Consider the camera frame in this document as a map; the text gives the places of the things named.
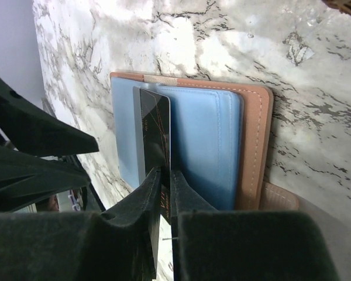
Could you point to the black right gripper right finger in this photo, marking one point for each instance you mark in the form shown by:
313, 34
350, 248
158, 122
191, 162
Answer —
243, 245

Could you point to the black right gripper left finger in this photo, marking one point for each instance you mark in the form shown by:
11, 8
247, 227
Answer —
120, 243

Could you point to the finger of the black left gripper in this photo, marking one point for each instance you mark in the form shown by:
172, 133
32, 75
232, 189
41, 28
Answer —
36, 132
26, 179

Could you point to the black credit card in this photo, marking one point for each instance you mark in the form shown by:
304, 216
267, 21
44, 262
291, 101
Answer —
155, 115

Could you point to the brown woven divided basket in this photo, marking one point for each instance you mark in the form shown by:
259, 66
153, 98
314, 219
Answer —
344, 6

